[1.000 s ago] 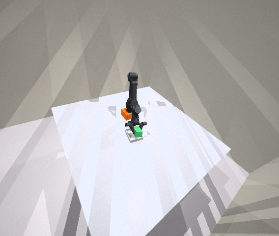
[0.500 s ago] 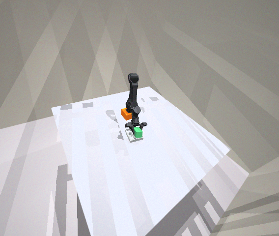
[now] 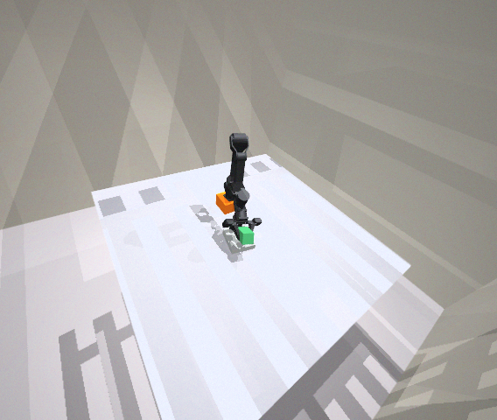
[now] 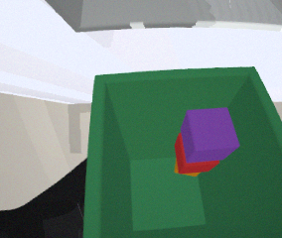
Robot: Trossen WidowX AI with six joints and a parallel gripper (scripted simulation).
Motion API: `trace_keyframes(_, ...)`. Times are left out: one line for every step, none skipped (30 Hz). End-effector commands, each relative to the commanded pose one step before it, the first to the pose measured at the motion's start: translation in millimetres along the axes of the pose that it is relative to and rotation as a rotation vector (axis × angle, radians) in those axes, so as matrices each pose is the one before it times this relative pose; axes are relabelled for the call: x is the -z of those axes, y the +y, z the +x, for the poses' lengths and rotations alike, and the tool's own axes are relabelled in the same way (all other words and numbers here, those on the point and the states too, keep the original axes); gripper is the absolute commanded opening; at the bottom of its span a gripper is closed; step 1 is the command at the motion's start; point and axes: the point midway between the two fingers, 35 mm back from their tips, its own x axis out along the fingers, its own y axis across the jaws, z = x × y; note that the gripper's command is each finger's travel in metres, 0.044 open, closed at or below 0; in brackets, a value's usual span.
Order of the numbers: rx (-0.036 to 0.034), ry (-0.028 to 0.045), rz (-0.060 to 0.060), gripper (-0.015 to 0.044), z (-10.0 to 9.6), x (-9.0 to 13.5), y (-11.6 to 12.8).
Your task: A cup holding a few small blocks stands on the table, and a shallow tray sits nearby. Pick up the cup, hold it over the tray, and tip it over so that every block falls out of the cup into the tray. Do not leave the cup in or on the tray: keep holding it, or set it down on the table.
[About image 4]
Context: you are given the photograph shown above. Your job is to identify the red block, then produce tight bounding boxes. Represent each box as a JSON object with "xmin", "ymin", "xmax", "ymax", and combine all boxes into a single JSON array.
[{"xmin": 176, "ymin": 132, "xmax": 219, "ymax": 175}]

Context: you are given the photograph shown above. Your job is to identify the grey shallow tray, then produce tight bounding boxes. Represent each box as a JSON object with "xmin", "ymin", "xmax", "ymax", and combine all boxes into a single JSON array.
[{"xmin": 45, "ymin": 0, "xmax": 282, "ymax": 33}]

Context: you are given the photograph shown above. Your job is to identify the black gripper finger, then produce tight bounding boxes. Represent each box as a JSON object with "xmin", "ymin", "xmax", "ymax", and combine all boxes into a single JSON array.
[{"xmin": 0, "ymin": 158, "xmax": 86, "ymax": 238}]

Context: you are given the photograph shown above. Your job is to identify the small purple block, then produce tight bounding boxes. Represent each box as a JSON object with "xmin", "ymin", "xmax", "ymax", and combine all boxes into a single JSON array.
[{"xmin": 181, "ymin": 108, "xmax": 240, "ymax": 163}]

